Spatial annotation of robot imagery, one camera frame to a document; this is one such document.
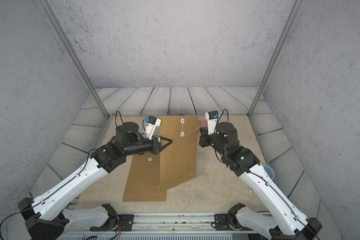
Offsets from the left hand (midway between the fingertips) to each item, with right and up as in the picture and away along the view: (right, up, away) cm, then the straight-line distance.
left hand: (173, 142), depth 63 cm
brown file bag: (+2, -9, +4) cm, 10 cm away
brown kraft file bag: (-19, -25, +24) cm, 39 cm away
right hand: (+12, +6, +4) cm, 14 cm away
